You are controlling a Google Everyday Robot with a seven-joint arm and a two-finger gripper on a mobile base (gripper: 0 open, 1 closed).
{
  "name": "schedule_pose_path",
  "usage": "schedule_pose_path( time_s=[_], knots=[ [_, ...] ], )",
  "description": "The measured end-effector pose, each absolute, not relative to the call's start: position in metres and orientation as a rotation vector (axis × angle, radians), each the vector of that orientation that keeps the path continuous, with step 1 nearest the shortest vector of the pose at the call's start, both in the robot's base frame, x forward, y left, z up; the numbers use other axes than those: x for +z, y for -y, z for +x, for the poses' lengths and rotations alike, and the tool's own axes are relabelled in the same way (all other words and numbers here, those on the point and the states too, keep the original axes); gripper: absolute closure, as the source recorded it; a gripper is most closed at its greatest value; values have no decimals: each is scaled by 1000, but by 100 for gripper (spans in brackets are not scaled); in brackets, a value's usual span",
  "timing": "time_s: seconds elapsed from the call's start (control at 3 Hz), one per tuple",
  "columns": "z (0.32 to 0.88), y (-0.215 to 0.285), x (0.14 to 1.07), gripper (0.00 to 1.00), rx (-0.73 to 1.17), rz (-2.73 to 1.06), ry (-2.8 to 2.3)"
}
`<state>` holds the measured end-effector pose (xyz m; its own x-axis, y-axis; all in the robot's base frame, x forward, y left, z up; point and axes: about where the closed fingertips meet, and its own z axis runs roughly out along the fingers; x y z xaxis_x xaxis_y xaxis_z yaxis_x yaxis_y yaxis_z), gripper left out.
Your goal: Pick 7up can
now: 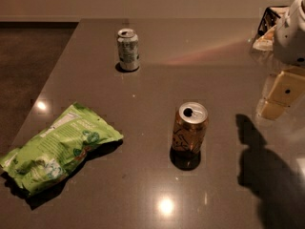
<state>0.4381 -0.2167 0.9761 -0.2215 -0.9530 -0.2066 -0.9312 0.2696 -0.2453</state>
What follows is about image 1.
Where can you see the green chip bag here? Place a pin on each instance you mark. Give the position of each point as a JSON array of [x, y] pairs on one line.
[[52, 155]]

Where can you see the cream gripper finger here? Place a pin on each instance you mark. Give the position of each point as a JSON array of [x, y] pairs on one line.
[[280, 91]]

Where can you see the snack package in basket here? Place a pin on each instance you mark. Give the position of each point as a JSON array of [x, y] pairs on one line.
[[266, 41]]

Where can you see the black wire basket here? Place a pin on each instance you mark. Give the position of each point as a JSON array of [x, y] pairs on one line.
[[269, 18]]

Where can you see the orange soda can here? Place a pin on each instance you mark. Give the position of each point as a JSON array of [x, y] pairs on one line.
[[189, 128]]

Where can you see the silver green 7up can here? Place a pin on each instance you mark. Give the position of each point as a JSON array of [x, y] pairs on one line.
[[128, 52]]

